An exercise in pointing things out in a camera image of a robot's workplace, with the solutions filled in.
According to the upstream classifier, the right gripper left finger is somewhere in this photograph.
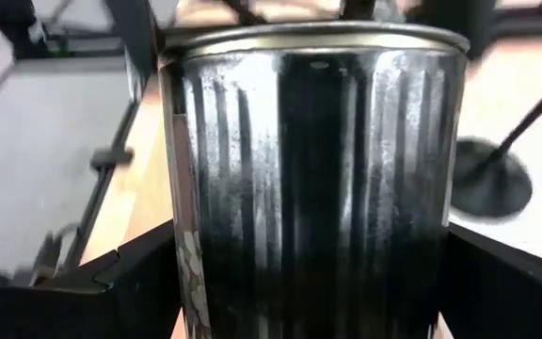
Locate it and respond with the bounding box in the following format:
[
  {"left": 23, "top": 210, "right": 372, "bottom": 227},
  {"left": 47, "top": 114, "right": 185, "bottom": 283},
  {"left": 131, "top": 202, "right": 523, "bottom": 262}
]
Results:
[{"left": 0, "top": 220, "right": 183, "bottom": 339}]

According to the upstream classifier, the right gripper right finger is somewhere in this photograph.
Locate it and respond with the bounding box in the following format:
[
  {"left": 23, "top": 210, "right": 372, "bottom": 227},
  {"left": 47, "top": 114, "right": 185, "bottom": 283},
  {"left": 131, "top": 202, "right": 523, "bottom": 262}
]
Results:
[{"left": 439, "top": 223, "right": 542, "bottom": 339}]

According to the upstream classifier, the black candle stick holder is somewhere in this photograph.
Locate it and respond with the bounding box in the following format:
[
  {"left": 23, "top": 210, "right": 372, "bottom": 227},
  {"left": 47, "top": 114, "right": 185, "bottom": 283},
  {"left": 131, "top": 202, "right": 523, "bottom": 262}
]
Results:
[{"left": 449, "top": 68, "right": 542, "bottom": 220}]

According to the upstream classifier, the galvanized metal can with lid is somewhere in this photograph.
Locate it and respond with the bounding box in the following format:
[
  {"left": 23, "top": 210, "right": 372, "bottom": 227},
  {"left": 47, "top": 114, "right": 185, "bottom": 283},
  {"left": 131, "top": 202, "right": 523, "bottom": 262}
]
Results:
[{"left": 157, "top": 21, "right": 470, "bottom": 339}]

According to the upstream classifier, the black table clamp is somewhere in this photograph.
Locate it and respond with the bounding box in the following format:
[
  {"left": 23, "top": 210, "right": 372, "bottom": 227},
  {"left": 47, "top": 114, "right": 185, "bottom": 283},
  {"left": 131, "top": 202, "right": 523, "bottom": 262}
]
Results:
[{"left": 89, "top": 145, "right": 136, "bottom": 171}]

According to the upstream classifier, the black aluminium extrusion frame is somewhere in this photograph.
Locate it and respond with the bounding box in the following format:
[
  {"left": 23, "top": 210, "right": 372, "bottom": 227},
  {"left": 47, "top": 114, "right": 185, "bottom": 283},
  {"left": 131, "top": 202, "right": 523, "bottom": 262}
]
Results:
[{"left": 75, "top": 0, "right": 159, "bottom": 279}]

